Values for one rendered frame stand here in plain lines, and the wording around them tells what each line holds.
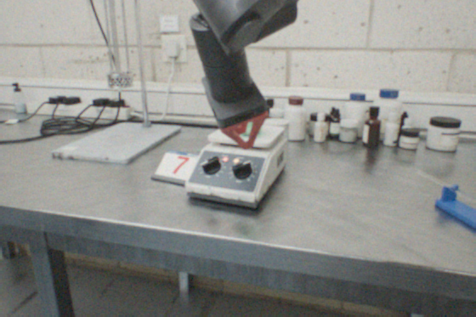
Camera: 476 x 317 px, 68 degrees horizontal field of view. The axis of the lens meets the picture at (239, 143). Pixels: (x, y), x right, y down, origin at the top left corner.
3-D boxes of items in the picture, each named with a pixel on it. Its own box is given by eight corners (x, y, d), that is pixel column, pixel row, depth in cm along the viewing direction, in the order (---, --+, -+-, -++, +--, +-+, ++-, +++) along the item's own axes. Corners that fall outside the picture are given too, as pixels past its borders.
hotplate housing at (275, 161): (257, 211, 55) (257, 162, 53) (184, 197, 60) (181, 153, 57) (290, 164, 75) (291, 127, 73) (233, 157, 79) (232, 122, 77)
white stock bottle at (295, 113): (297, 142, 90) (299, 100, 87) (278, 138, 94) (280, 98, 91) (309, 138, 94) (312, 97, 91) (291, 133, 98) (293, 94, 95)
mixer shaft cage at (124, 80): (125, 88, 85) (114, -25, 77) (100, 87, 86) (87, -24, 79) (139, 85, 91) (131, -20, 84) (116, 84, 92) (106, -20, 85)
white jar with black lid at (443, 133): (419, 145, 88) (423, 117, 86) (439, 142, 90) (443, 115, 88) (443, 153, 82) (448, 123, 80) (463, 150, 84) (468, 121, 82)
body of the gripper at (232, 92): (245, 73, 52) (235, 28, 47) (269, 113, 45) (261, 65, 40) (203, 87, 52) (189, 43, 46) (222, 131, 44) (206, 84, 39)
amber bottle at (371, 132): (380, 144, 89) (384, 105, 87) (376, 147, 86) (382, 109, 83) (364, 141, 91) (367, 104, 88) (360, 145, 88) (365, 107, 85)
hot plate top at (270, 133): (269, 148, 60) (269, 143, 60) (206, 141, 64) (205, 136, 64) (286, 131, 71) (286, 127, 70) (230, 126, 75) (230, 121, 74)
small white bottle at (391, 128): (383, 145, 88) (387, 114, 85) (382, 142, 91) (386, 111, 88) (396, 146, 87) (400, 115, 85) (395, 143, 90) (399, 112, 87)
